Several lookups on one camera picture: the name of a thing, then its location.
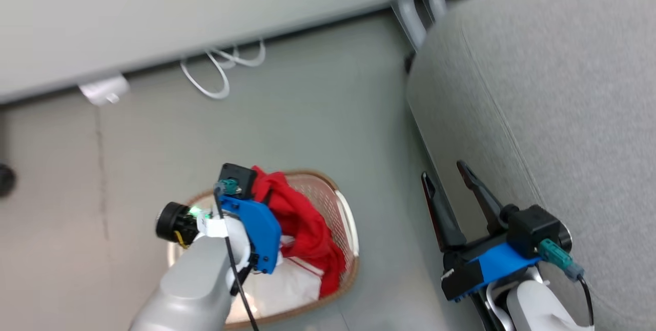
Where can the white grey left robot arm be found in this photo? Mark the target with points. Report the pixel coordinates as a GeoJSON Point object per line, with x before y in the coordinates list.
{"type": "Point", "coordinates": [189, 290]}

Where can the white partition panel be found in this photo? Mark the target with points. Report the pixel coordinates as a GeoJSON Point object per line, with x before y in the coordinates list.
{"type": "Point", "coordinates": [179, 8]}

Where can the white power adapter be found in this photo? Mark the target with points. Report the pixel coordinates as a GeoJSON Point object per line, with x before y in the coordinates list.
{"type": "Point", "coordinates": [105, 90]}

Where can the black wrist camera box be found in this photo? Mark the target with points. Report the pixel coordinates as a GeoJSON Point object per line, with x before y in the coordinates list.
{"type": "Point", "coordinates": [240, 176]}
{"type": "Point", "coordinates": [535, 228]}

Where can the dark caster wheel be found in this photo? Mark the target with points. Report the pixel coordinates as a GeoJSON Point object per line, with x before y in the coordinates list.
{"type": "Point", "coordinates": [5, 180]}

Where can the cream perforated laundry basket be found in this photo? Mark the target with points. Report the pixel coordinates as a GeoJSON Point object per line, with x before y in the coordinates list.
{"type": "Point", "coordinates": [338, 203]}

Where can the white garment with red stripes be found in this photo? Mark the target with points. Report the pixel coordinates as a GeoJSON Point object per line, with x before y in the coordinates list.
{"type": "Point", "coordinates": [287, 285]}

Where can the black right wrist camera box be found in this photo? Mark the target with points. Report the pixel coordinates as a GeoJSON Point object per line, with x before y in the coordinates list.
{"type": "Point", "coordinates": [535, 228]}

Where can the grey fabric sofa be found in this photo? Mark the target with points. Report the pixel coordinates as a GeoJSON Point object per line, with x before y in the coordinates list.
{"type": "Point", "coordinates": [564, 90]}

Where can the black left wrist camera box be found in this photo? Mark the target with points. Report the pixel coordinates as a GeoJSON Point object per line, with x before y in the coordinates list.
{"type": "Point", "coordinates": [240, 176]}

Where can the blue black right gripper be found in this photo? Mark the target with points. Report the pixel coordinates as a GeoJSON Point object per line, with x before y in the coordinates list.
{"type": "Point", "coordinates": [464, 277]}

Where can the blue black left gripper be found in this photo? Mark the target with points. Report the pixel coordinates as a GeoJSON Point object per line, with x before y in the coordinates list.
{"type": "Point", "coordinates": [259, 233]}

